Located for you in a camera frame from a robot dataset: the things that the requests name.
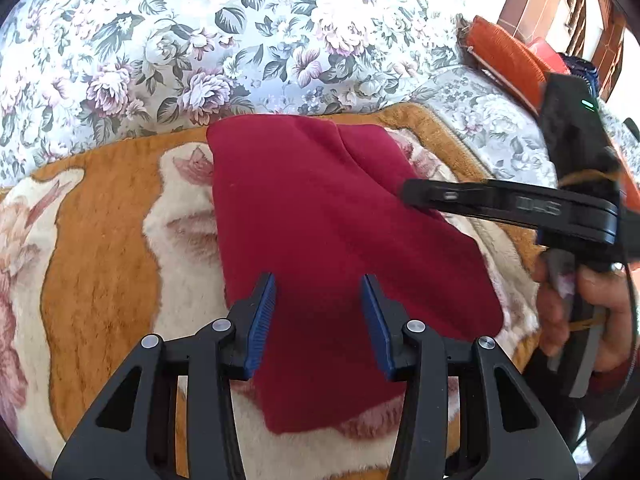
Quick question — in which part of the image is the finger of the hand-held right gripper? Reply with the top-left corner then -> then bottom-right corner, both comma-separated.
397,177 -> 501,221

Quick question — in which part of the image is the orange and cream plush blanket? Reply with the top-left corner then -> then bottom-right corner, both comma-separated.
0,102 -> 561,480

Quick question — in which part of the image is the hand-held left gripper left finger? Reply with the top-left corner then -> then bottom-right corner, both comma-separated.
51,272 -> 277,480

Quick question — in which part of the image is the dark blue object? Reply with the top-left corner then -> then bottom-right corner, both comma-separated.
560,52 -> 599,92

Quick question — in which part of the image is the floral bed sheet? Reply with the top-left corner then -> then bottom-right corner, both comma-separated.
410,67 -> 640,191

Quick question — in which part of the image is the dark red sweater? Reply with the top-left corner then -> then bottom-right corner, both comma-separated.
206,115 -> 505,435

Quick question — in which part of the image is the floral quilt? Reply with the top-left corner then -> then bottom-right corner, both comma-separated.
0,0 -> 493,188

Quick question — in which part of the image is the person's right forearm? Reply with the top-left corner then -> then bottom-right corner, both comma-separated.
587,355 -> 638,401

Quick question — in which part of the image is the red plastic bag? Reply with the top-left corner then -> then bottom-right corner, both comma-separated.
525,37 -> 571,73

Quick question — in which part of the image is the black cable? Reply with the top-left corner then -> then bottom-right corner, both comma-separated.
575,390 -> 632,453

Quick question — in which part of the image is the orange red cushion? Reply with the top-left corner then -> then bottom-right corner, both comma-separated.
460,15 -> 571,116

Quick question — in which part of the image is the person's right hand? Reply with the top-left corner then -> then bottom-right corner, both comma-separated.
532,255 -> 638,373

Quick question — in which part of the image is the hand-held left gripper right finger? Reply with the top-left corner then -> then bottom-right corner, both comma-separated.
361,274 -> 581,480

